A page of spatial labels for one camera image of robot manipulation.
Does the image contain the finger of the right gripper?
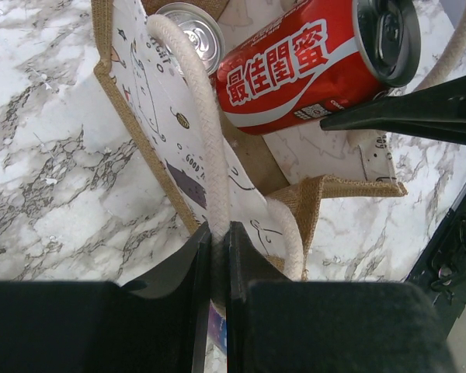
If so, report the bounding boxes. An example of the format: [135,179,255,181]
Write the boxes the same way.
[320,76,466,145]

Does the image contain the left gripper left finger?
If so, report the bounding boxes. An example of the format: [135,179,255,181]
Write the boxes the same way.
[0,225,210,372]

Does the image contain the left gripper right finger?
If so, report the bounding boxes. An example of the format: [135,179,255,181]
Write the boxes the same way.
[224,222,456,372]

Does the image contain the red cola can front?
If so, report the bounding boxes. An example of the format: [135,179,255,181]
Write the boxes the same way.
[216,0,421,134]

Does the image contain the red cola can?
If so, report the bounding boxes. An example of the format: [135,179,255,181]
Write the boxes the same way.
[216,0,421,134]
[156,2,226,77]

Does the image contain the jute canvas tote bag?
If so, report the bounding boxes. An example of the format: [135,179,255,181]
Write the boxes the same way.
[91,0,466,312]

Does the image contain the purple can near front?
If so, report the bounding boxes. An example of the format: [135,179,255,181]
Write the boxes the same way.
[207,305,228,354]

